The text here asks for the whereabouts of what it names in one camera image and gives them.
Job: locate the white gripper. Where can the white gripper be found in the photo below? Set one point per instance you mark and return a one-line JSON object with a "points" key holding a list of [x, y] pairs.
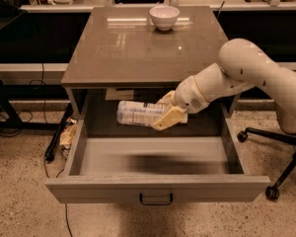
{"points": [[188, 96]]}

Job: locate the clear plastic water bottle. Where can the clear plastic water bottle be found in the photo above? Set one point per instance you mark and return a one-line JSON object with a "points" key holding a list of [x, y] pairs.
{"points": [[138, 113]]}

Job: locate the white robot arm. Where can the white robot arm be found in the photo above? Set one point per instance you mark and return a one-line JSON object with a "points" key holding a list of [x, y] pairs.
{"points": [[241, 66]]}

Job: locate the open grey top drawer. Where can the open grey top drawer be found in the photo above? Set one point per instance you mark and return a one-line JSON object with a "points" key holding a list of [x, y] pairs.
{"points": [[114, 163]]}

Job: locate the grey cabinet with glossy top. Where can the grey cabinet with glossy top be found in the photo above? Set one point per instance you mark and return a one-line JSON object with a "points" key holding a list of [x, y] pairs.
{"points": [[121, 48]]}

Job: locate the white paper label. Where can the white paper label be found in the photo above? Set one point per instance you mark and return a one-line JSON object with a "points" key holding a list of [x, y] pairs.
{"points": [[113, 94]]}

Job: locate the white ceramic bowl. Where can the white ceramic bowl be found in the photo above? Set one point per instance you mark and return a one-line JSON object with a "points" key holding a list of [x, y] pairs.
{"points": [[164, 17]]}

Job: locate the crumpled yellow wrapper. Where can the crumpled yellow wrapper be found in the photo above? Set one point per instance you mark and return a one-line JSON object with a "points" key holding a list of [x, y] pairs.
{"points": [[67, 134]]}

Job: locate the black power strip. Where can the black power strip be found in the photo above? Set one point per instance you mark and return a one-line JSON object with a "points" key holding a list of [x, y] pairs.
{"points": [[48, 155]]}

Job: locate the long white shelf bench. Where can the long white shelf bench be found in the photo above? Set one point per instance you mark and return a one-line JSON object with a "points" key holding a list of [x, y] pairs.
{"points": [[26, 71]]}

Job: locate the black stand base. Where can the black stand base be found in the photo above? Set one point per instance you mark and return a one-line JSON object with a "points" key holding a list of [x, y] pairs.
{"points": [[14, 122]]}

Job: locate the black drawer handle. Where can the black drawer handle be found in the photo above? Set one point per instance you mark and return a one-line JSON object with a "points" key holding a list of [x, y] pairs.
{"points": [[156, 201]]}

